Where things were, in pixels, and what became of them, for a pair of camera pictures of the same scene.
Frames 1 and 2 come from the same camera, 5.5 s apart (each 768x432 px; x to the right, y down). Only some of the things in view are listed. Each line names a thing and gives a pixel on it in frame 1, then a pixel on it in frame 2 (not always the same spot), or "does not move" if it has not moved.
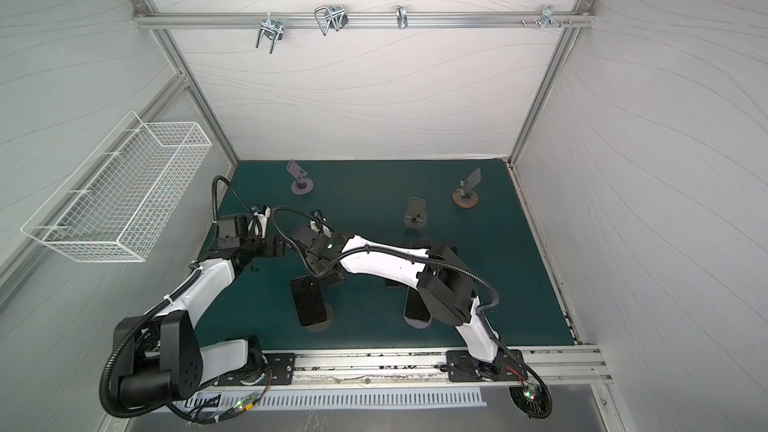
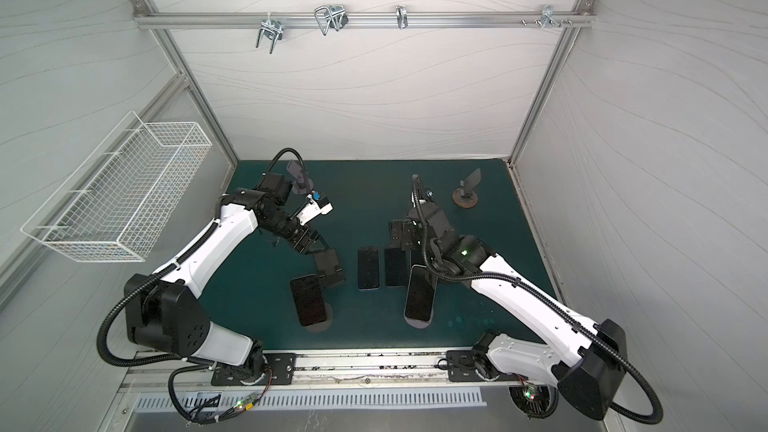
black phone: (415, 306) does not move
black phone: (308, 294) does not move
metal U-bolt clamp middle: (331, 16) does not move
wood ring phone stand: (465, 197) does not move
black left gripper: (269, 249) → (306, 247)
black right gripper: (327, 274) → (405, 230)
